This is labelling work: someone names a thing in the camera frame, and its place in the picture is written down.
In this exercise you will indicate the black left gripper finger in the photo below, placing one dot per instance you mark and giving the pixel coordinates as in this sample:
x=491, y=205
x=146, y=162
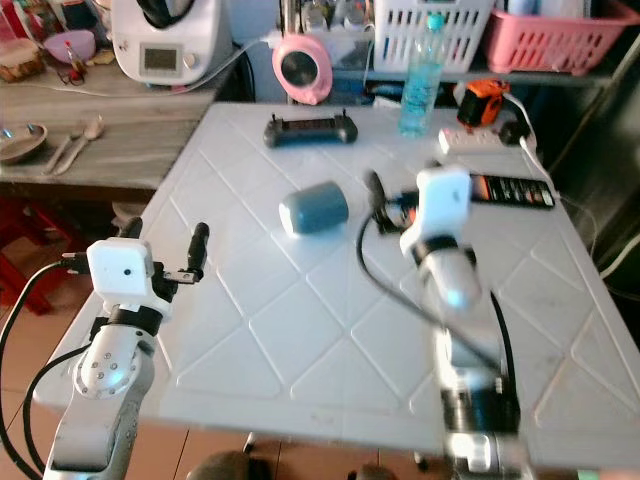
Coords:
x=198, y=250
x=131, y=229

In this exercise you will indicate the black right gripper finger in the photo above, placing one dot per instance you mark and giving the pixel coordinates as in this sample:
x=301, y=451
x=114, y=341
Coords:
x=435, y=165
x=377, y=192

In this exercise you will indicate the grey-blue cup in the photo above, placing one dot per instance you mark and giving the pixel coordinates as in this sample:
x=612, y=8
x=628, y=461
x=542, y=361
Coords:
x=315, y=208

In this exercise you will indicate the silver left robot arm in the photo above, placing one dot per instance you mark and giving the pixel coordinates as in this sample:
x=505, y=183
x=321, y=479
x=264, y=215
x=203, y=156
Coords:
x=105, y=375

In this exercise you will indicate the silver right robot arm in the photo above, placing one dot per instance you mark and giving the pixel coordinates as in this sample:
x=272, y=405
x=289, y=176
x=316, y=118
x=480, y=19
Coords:
x=450, y=280

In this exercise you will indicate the stacked white bowls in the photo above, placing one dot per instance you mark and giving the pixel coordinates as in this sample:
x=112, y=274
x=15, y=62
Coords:
x=128, y=215

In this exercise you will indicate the white power strip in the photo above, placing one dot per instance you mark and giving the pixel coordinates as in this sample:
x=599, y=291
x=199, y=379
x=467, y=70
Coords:
x=468, y=141

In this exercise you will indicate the clear blue water bottle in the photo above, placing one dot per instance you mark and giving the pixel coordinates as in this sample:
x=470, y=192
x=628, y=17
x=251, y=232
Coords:
x=422, y=90

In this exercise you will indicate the orange and black device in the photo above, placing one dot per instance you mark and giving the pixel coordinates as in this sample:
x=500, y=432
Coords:
x=482, y=102

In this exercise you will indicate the black smartphone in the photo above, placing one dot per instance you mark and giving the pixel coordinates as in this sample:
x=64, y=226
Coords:
x=515, y=190

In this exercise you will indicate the black plug adapter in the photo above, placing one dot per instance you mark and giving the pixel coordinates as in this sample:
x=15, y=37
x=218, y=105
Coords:
x=514, y=132

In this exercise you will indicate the black remote controller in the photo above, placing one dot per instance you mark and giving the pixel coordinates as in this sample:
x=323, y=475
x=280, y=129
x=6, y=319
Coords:
x=310, y=130

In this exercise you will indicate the metal fork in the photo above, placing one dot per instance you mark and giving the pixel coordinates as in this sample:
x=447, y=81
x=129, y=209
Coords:
x=62, y=152

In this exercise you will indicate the red plastic stool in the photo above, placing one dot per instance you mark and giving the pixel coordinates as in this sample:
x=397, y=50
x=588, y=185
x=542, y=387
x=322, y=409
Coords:
x=25, y=250

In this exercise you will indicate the white plastic basket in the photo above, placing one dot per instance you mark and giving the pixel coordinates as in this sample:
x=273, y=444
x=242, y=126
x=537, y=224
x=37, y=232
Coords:
x=400, y=35

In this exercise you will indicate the pink round appliance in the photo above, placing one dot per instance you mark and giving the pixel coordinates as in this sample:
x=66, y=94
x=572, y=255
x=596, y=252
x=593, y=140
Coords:
x=302, y=68

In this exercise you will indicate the pink plastic basket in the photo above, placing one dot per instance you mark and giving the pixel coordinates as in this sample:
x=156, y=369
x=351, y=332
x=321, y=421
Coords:
x=555, y=42

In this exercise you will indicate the white kitchen machine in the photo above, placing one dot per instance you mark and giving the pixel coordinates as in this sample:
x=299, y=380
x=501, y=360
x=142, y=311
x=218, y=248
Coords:
x=168, y=45

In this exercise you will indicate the purple plastic bowl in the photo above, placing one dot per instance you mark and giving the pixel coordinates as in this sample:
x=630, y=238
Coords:
x=70, y=47

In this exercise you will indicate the brown food container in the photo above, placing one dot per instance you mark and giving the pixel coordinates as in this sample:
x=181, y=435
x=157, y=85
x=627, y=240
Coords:
x=20, y=64

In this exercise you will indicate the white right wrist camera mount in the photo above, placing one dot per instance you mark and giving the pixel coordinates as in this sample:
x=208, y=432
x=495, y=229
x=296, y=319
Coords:
x=445, y=205

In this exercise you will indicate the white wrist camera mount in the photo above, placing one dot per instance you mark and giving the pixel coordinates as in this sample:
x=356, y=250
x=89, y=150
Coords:
x=445, y=205
x=120, y=272

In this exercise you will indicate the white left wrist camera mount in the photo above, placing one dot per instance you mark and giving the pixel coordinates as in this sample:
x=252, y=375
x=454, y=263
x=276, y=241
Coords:
x=120, y=272

